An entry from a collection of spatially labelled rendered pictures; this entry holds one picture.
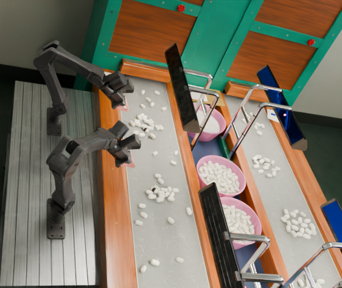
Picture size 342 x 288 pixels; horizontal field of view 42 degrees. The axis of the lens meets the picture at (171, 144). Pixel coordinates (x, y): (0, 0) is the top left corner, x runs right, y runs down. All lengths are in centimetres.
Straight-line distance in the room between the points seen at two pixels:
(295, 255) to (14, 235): 123
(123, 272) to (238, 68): 155
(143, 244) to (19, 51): 209
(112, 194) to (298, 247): 91
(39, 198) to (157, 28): 115
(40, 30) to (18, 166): 155
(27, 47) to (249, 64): 165
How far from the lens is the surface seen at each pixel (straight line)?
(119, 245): 180
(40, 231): 189
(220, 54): 272
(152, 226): 193
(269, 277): 151
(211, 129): 257
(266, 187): 241
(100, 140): 170
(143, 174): 212
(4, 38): 349
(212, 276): 187
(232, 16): 261
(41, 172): 209
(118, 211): 190
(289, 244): 222
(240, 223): 214
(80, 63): 208
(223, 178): 231
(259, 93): 288
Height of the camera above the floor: 220
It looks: 39 degrees down
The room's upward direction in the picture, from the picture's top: 25 degrees clockwise
